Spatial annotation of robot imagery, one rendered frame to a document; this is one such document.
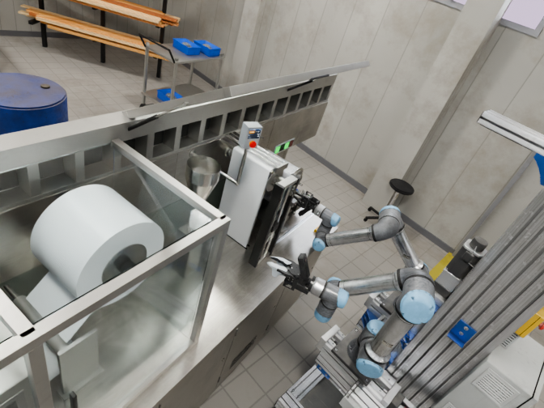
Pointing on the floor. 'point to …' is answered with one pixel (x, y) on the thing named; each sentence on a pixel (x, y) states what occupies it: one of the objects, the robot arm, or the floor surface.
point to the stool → (395, 194)
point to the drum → (30, 102)
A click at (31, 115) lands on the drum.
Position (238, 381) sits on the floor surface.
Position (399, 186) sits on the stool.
